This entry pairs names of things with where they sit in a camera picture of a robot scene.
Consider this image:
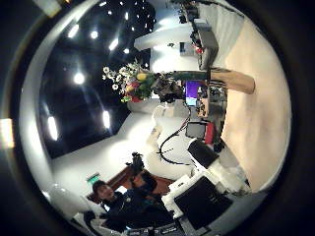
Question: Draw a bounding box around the flower bouquet with green wrap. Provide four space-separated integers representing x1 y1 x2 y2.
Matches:
101 59 212 104

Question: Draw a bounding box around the computer monitor with purple screen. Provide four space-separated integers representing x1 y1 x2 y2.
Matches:
184 80 202 107

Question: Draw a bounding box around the wooden office desk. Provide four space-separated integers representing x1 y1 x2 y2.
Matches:
195 85 227 121

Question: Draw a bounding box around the long ceiling light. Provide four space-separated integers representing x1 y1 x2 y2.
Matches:
101 109 112 130
108 37 120 52
67 24 81 39
46 115 60 142

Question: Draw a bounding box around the black tracker device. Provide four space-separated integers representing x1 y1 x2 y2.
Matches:
125 151 147 177

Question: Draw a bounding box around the person in dark clothes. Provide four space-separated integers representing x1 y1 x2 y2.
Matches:
91 179 156 234
130 170 175 227

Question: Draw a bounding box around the brown door with frosted window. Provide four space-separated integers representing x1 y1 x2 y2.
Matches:
86 164 175 199

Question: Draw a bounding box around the green exit sign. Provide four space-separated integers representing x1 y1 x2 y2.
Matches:
85 172 101 186

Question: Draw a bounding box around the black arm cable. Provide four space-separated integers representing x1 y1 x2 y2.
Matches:
156 103 194 167

